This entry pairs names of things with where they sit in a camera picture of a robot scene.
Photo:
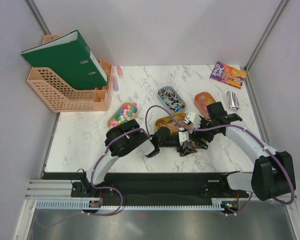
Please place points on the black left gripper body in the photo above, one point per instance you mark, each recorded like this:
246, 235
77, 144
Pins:
182, 151

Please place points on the green ring binder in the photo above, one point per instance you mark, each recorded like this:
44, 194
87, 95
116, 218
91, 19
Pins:
71, 58

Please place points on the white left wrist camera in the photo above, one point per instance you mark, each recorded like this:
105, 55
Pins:
183, 136

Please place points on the grey tray of lollipops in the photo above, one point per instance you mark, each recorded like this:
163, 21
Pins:
171, 100

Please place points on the silver metal scoop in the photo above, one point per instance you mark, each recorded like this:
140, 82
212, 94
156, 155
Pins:
233, 102

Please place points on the Roald Dahl book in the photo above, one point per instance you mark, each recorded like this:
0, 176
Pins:
228, 75

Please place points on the orange tray of gummies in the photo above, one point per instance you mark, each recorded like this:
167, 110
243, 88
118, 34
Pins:
201, 101

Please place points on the tan tray of popsicle candies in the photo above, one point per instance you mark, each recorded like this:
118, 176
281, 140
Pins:
169, 123

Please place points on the beige tray of star candies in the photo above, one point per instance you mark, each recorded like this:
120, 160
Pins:
126, 112

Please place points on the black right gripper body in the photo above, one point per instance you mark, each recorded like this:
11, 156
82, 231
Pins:
208, 135

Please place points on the peach desk organizer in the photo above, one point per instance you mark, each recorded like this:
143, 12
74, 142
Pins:
61, 97

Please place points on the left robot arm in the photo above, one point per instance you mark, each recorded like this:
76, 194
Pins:
122, 140

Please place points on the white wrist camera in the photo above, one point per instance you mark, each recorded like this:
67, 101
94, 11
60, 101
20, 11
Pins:
193, 119
183, 136

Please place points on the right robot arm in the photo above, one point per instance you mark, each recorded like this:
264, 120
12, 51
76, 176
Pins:
273, 171

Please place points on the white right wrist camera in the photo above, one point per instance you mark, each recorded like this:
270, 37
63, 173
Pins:
193, 119

